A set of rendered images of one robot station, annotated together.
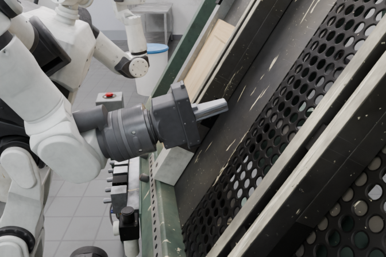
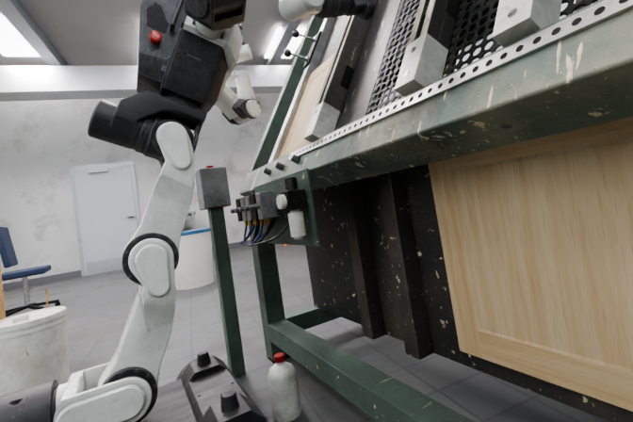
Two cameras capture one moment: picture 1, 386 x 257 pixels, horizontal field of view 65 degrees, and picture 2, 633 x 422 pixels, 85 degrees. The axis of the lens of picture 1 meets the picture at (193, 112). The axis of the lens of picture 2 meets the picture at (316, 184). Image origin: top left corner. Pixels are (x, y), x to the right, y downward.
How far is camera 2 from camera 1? 96 cm
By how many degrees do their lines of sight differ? 34
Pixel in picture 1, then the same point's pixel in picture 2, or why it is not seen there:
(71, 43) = not seen: hidden behind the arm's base
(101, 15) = (102, 242)
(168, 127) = not seen: outside the picture
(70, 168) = not seen: outside the picture
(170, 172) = (325, 129)
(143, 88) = (186, 279)
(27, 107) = not seen: outside the picture
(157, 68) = (202, 251)
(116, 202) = (266, 202)
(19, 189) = (172, 170)
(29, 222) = (174, 227)
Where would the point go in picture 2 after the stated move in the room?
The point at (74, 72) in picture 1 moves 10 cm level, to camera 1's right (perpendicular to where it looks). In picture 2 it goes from (236, 45) to (267, 45)
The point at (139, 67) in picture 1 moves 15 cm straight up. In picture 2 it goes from (254, 107) to (250, 73)
